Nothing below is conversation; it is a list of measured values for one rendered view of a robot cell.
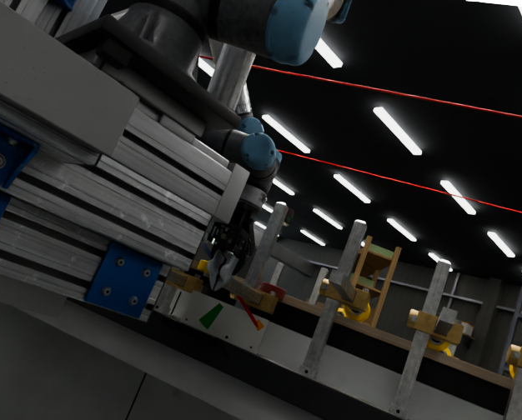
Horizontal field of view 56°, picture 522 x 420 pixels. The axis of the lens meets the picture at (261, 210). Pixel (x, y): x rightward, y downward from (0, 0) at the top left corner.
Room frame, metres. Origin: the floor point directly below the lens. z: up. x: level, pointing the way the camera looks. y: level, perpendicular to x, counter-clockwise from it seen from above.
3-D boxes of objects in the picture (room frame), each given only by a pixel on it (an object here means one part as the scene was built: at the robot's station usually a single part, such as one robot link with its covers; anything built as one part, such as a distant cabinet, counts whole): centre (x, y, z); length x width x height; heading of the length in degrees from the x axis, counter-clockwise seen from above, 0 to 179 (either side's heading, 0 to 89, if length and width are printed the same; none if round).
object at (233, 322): (1.47, -0.02, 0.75); 0.26 x 0.01 x 0.10; 68
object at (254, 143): (1.05, 0.07, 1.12); 0.11 x 0.11 x 0.08; 83
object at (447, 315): (1.24, -0.54, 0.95); 0.50 x 0.04 x 0.04; 158
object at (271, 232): (1.48, -0.06, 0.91); 0.04 x 0.04 x 0.48; 68
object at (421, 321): (1.28, -0.54, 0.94); 0.14 x 0.06 x 0.05; 68
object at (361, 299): (1.38, -0.31, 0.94); 0.14 x 0.06 x 0.05; 68
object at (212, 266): (1.15, 0.05, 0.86); 0.06 x 0.03 x 0.09; 158
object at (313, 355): (1.38, -0.29, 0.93); 0.04 x 0.04 x 0.48; 68
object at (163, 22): (0.66, 0.23, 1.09); 0.15 x 0.15 x 0.10
